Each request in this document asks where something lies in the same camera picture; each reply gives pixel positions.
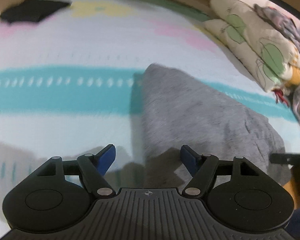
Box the grey speckled pants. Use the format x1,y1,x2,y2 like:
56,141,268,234
140,64,291,190

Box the floral cream quilt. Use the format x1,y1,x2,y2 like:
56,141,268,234
204,0,300,92

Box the pastel striped bed blanket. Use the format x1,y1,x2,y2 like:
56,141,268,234
0,0,300,237

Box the folded black garment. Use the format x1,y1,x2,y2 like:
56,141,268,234
0,0,71,23

